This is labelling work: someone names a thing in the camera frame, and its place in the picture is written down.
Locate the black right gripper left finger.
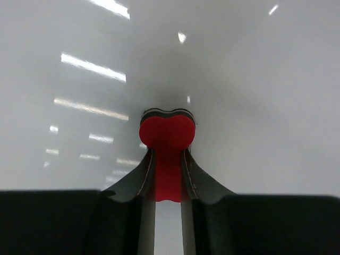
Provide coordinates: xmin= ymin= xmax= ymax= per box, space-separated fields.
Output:
xmin=1 ymin=149 xmax=156 ymax=254

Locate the red whiteboard eraser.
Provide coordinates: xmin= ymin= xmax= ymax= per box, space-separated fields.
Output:
xmin=139 ymin=108 xmax=196 ymax=202

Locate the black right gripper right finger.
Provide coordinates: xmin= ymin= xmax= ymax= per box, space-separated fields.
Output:
xmin=181 ymin=150 xmax=339 ymax=254

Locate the white whiteboard black frame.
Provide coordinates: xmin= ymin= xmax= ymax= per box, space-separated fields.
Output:
xmin=1 ymin=1 xmax=339 ymax=254

